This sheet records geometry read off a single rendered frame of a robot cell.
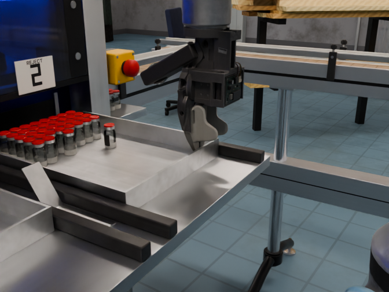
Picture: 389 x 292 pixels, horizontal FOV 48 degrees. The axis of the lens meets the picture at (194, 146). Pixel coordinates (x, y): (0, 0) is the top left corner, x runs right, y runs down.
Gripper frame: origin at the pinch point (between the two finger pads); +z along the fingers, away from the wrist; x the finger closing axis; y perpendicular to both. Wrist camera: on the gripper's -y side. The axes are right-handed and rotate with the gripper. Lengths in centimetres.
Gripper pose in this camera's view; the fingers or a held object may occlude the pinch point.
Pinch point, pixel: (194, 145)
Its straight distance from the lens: 74.9
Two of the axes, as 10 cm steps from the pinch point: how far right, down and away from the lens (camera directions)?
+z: 0.0, 9.4, 3.5
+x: 5.2, -3.0, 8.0
